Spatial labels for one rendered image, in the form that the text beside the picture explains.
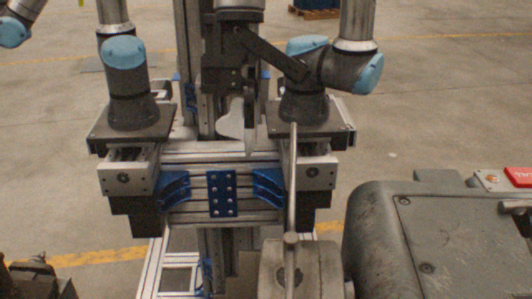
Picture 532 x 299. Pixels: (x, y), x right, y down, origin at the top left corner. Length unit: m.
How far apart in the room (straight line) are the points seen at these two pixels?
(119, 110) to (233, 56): 0.67
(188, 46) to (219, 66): 0.74
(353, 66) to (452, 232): 0.51
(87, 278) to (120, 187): 1.36
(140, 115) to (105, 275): 1.41
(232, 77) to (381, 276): 0.36
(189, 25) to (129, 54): 0.23
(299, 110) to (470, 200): 0.55
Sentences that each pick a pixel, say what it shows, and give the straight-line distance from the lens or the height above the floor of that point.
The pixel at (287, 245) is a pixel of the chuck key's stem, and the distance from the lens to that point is 0.59.
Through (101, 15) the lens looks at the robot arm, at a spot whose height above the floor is 1.44.
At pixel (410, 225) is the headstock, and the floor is 1.26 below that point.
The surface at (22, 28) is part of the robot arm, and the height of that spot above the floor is 1.47.
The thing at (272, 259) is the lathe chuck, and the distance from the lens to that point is 0.67.
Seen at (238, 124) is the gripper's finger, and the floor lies 1.42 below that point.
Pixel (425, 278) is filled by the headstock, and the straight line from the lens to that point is 0.66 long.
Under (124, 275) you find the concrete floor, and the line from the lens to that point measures 2.46.
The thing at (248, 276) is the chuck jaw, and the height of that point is 1.17.
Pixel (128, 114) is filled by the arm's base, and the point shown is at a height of 1.21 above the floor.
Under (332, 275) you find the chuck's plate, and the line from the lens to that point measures 0.66.
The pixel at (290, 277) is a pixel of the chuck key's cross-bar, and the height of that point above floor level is 1.30.
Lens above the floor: 1.71
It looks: 30 degrees down
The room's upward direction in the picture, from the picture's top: straight up
